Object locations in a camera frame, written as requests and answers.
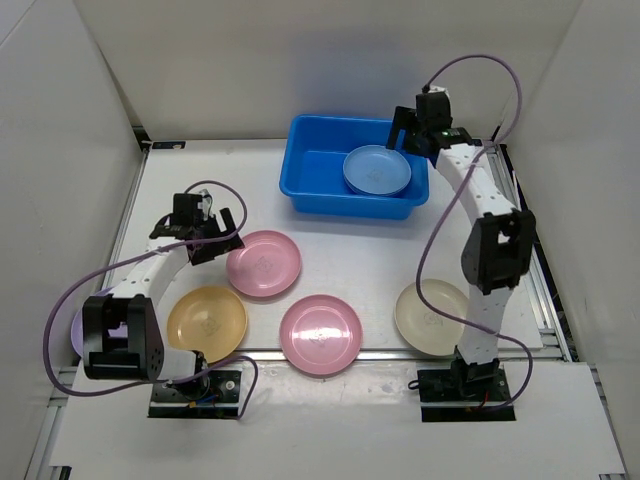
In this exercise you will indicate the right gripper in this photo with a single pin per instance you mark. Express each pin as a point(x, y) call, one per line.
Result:
point(402, 118)

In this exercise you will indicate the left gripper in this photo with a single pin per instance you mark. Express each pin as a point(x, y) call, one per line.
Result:
point(205, 255)

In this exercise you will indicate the pink plate back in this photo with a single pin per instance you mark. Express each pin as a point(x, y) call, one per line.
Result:
point(269, 263)

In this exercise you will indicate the pink plate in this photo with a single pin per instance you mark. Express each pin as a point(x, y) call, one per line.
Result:
point(320, 335)
point(269, 263)

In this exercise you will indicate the blue plate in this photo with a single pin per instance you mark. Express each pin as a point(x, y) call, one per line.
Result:
point(376, 170)

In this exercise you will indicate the pink plate front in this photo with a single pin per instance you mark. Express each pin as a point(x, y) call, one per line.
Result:
point(320, 335)

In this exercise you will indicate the cream plate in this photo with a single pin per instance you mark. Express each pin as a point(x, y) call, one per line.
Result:
point(424, 329)

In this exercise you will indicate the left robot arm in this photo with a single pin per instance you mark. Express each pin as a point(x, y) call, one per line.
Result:
point(122, 335)

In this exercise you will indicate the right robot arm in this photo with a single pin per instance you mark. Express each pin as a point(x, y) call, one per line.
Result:
point(498, 250)

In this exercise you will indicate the blue plastic bin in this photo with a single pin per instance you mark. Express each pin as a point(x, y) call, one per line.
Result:
point(312, 169)

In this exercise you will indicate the yellow plate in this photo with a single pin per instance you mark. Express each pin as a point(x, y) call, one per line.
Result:
point(212, 320)

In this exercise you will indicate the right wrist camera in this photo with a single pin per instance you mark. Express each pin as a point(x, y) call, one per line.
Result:
point(432, 89)

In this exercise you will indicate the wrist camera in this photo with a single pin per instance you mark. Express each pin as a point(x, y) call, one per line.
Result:
point(432, 89)
point(206, 203)

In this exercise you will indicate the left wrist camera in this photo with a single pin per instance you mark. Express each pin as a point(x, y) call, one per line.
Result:
point(206, 203)

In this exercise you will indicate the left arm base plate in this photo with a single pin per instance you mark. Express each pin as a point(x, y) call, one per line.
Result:
point(216, 398)

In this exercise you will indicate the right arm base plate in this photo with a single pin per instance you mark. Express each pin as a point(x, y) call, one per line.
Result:
point(442, 402)

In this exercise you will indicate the left aluminium rail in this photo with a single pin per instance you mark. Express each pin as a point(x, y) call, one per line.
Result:
point(39, 464)

